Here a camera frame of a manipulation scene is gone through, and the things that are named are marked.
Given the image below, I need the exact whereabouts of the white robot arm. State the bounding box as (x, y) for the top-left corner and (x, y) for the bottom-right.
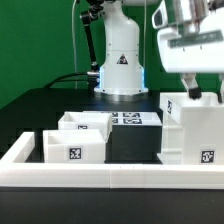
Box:
(87, 0), (224, 99)

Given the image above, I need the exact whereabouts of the white front drawer box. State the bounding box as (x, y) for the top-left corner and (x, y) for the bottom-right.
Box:
(43, 129), (106, 164)

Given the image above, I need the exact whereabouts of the white rear drawer box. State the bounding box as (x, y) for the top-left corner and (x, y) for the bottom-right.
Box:
(58, 111), (112, 141)

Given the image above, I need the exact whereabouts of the white U-shaped border fence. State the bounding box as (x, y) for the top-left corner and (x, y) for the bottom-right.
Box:
(0, 132), (224, 189)

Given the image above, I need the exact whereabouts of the white drawer box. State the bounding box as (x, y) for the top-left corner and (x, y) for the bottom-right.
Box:
(43, 129), (106, 164)
(58, 111), (112, 141)

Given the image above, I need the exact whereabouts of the thin white cable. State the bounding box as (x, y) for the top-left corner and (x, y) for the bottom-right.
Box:
(71, 0), (79, 90)

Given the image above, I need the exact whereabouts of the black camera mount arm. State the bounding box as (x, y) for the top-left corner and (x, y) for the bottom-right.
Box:
(80, 0), (104, 88)

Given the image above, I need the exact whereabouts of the white drawer cabinet frame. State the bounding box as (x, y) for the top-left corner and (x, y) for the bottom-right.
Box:
(157, 92), (224, 165)

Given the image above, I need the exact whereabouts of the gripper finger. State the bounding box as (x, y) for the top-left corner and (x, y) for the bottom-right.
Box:
(217, 73), (224, 103)
(180, 73), (202, 100)

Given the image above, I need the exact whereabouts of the black cable bundle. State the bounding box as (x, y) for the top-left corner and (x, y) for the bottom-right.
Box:
(42, 72), (91, 90)

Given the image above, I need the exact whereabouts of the white fiducial marker sheet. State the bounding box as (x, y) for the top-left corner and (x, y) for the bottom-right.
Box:
(83, 110), (163, 127)

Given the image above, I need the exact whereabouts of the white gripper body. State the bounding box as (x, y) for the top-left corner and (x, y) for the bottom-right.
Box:
(157, 13), (224, 73)

